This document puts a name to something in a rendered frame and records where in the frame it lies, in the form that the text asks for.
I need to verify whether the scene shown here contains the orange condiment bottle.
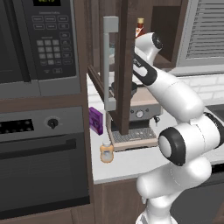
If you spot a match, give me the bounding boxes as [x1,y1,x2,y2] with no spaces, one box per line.
[99,141,115,164]

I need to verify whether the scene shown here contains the brown cabinet door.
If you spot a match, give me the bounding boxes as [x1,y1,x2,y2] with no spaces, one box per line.
[113,0,138,136]

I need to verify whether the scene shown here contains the clear shaker in cabinet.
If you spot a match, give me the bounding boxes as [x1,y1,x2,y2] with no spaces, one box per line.
[108,40,116,65]

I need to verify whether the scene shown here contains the red bottle with tan cap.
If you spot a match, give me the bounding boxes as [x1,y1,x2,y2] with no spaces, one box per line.
[135,17,146,39]

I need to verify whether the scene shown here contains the purple box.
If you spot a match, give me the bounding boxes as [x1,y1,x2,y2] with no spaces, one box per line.
[88,106,104,136]

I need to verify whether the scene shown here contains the espresso coffee machine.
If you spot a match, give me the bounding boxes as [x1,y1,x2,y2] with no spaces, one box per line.
[105,81,163,152]

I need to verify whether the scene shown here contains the black oven knob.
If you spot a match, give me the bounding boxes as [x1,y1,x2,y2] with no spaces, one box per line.
[46,116,60,130]

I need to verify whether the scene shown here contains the black built-in oven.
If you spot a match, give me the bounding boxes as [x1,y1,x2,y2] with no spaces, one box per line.
[0,105,91,221]

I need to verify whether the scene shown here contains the black microwave oven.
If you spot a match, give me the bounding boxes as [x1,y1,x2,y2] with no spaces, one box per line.
[0,0,82,101]

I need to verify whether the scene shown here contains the grey window blinds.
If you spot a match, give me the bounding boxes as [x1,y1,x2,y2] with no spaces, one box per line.
[176,0,224,68]

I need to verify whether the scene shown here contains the dark dishwasher front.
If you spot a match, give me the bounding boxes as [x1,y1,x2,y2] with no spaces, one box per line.
[170,163,224,224]

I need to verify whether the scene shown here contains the grey cabinet door handle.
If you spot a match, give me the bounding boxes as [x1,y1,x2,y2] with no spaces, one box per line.
[102,16,120,112]

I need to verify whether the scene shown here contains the black oven handle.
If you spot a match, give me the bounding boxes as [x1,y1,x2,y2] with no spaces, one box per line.
[0,138,77,160]

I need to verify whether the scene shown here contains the brown open wall cabinet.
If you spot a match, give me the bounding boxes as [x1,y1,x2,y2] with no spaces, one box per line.
[84,0,190,103]

